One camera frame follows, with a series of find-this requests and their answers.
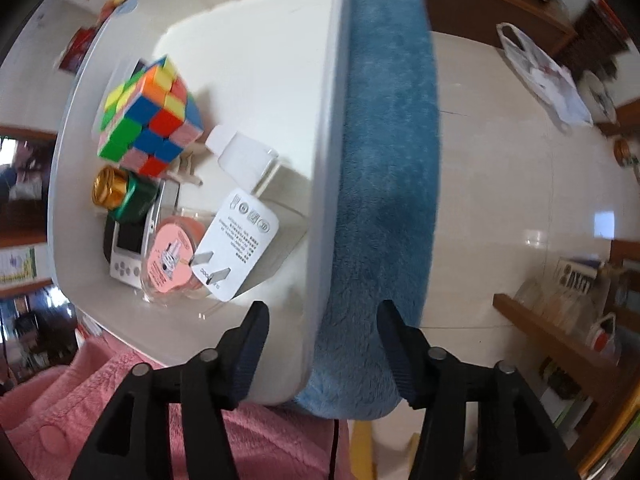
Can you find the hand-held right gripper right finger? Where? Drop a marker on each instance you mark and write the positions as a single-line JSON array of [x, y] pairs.
[[395, 355]]

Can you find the wooden table with shelf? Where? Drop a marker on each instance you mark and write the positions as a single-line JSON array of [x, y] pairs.
[[550, 340]]

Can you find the clear plastic bottle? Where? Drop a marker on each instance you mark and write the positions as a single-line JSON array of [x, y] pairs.
[[550, 305]]

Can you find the white charger plug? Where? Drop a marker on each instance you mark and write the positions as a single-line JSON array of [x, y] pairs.
[[240, 230]]

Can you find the green jar with gold lid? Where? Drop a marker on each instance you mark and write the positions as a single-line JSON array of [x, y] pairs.
[[120, 192]]

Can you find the person's pink robe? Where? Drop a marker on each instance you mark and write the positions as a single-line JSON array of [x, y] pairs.
[[75, 410]]

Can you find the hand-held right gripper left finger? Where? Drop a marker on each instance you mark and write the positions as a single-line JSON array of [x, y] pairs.
[[255, 355]]

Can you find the white plastic shopping bag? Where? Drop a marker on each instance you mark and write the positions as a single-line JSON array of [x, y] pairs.
[[547, 80]]

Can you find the dark woven basket red rim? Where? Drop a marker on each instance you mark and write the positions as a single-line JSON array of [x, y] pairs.
[[602, 35]]

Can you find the blue fluffy mat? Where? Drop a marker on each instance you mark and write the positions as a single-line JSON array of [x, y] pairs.
[[390, 160]]

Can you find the dark printed carton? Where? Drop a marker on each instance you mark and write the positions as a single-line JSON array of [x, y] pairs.
[[577, 275]]

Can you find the plastic bottle with red cap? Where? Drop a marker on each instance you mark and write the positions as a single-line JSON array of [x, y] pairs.
[[602, 340]]

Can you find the red printed box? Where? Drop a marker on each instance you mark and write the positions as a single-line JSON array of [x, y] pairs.
[[75, 50]]

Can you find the long wooden cabinet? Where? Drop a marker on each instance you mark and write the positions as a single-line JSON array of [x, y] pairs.
[[490, 5]]

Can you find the pink tape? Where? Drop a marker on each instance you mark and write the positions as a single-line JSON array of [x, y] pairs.
[[170, 260]]

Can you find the silver digital camera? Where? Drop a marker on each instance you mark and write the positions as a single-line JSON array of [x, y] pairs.
[[130, 245]]

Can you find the white bucket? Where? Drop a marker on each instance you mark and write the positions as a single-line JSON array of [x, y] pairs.
[[600, 97]]

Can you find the clear jar with brown contents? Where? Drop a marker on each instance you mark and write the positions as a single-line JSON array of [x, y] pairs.
[[627, 152]]

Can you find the colourful puzzle cube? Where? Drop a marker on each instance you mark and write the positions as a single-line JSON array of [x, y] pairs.
[[150, 120]]

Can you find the white plastic tray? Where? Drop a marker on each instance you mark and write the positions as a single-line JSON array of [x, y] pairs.
[[250, 60]]

